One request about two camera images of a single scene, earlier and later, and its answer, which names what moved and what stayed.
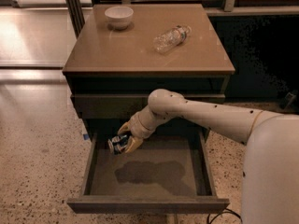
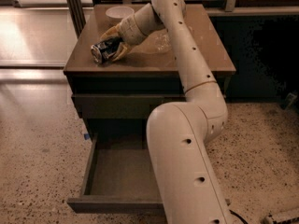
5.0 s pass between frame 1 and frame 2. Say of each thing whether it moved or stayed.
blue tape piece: stayed
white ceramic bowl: stayed
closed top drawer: stayed
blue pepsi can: moved
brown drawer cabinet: stayed
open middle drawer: stayed
